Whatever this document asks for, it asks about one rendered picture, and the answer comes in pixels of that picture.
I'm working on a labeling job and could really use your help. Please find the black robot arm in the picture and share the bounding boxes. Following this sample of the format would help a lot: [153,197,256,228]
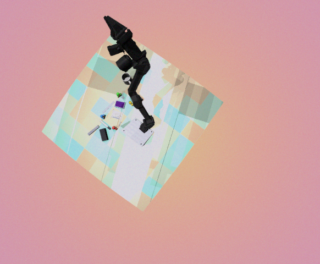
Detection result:
[107,42,155,133]

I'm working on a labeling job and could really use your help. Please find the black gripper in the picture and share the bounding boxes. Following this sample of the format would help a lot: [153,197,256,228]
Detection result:
[103,16,136,53]

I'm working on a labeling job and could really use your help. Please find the dark grey mug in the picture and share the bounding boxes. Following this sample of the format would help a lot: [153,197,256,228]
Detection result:
[122,73,133,85]

